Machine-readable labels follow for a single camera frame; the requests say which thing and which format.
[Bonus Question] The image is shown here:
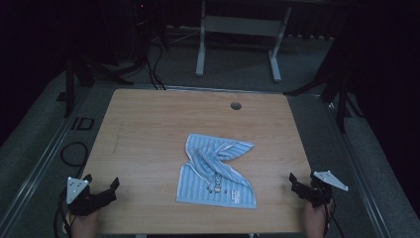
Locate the black metal stand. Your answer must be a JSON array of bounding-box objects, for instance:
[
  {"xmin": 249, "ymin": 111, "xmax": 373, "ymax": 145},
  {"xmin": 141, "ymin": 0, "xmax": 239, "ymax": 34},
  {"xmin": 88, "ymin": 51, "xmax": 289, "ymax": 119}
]
[
  {"xmin": 284, "ymin": 33, "xmax": 365, "ymax": 134},
  {"xmin": 63, "ymin": 59, "xmax": 135, "ymax": 119}
]

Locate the person's left hand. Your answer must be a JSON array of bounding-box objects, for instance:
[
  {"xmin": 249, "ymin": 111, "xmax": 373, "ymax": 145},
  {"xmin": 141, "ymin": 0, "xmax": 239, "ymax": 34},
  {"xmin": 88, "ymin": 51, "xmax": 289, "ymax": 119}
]
[{"xmin": 67, "ymin": 210, "xmax": 100, "ymax": 233}]

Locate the black looped floor cable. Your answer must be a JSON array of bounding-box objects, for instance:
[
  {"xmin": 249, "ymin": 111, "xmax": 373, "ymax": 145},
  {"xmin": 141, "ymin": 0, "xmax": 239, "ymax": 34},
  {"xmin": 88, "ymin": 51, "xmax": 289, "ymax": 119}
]
[{"xmin": 59, "ymin": 141, "xmax": 90, "ymax": 179}]

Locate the blue striped towel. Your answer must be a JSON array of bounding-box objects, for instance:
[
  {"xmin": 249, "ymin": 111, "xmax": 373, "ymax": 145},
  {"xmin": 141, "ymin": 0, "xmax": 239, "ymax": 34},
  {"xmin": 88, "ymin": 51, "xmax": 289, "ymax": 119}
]
[{"xmin": 175, "ymin": 133, "xmax": 258, "ymax": 210}]

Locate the white metal table frame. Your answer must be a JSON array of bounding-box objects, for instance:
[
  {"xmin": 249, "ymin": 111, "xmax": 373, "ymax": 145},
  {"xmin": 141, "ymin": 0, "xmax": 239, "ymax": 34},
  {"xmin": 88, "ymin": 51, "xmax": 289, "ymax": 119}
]
[{"xmin": 195, "ymin": 0, "xmax": 293, "ymax": 83}]

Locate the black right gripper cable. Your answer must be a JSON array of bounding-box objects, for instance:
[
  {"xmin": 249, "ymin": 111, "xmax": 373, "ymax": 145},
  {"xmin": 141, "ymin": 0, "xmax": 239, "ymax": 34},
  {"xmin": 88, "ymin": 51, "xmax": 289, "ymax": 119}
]
[{"xmin": 324, "ymin": 197, "xmax": 347, "ymax": 238}]

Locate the metal floor rail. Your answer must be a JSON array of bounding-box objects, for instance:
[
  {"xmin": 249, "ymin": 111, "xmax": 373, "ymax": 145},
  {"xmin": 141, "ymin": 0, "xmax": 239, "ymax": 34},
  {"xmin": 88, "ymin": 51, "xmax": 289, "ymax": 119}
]
[
  {"xmin": 145, "ymin": 83, "xmax": 322, "ymax": 99},
  {"xmin": 319, "ymin": 94, "xmax": 392, "ymax": 238},
  {"xmin": 0, "ymin": 88, "xmax": 94, "ymax": 234}
]

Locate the black cable bundle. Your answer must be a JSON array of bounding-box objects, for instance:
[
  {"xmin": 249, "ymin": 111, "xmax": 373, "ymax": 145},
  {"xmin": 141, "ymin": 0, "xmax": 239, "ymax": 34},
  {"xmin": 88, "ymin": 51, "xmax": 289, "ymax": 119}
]
[{"xmin": 144, "ymin": 41, "xmax": 167, "ymax": 91}]

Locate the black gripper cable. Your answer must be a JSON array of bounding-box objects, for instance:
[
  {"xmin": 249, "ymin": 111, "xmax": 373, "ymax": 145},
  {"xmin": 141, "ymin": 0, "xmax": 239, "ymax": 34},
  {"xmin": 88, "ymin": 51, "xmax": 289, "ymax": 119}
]
[
  {"xmin": 324, "ymin": 197, "xmax": 347, "ymax": 238},
  {"xmin": 52, "ymin": 187, "xmax": 73, "ymax": 238}
]

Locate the dark equipment rack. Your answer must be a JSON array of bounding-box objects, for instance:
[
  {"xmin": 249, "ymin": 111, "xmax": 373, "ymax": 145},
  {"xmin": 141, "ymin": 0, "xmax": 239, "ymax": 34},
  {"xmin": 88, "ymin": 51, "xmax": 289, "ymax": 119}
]
[{"xmin": 128, "ymin": 0, "xmax": 170, "ymax": 68}]

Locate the person's right hand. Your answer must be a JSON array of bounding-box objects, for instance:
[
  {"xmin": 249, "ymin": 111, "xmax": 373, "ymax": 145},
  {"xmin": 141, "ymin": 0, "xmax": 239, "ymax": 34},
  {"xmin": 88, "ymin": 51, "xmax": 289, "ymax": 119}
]
[{"xmin": 303, "ymin": 199, "xmax": 333, "ymax": 232}]

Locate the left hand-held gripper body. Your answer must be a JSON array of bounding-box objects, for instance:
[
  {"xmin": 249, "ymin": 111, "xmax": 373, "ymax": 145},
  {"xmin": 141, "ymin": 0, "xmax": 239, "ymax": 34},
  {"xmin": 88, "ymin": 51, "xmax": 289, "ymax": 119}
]
[{"xmin": 66, "ymin": 177, "xmax": 117, "ymax": 218}]

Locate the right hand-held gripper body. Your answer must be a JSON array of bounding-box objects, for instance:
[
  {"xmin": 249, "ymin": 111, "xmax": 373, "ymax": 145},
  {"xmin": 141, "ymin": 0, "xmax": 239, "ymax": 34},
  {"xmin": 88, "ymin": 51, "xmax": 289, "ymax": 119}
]
[{"xmin": 302, "ymin": 170, "xmax": 350, "ymax": 209}]

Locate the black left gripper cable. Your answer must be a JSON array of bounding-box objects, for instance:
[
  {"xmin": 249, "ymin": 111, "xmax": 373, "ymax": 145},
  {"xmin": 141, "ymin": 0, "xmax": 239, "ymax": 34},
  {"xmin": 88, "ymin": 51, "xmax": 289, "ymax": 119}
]
[{"xmin": 52, "ymin": 187, "xmax": 73, "ymax": 238}]

